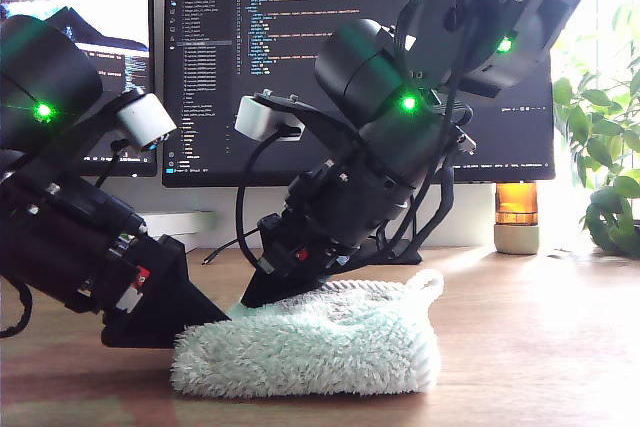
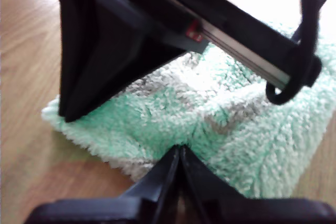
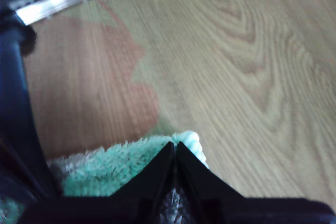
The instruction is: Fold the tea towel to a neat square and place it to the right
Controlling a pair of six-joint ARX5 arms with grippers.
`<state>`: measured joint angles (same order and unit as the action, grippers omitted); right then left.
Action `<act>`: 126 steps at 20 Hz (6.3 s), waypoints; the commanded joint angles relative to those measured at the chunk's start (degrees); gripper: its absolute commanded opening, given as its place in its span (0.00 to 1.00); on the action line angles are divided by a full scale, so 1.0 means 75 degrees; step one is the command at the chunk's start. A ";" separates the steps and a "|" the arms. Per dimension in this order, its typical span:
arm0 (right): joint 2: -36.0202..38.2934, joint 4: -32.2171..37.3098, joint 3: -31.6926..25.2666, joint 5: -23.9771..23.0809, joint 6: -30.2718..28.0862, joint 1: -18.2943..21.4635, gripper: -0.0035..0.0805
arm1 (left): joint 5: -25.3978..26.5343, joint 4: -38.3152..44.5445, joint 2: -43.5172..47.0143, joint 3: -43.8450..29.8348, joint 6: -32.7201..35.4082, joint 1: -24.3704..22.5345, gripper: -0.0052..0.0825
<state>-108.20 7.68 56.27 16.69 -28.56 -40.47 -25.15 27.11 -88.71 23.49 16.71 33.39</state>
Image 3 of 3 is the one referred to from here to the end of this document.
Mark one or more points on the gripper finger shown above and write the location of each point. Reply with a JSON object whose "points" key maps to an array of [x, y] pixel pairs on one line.
{"points": [[147, 195], [18, 119], [207, 197]]}

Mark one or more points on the mint green fluffy tea towel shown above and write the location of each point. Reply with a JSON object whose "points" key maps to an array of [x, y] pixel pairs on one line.
{"points": [[110, 166]]}

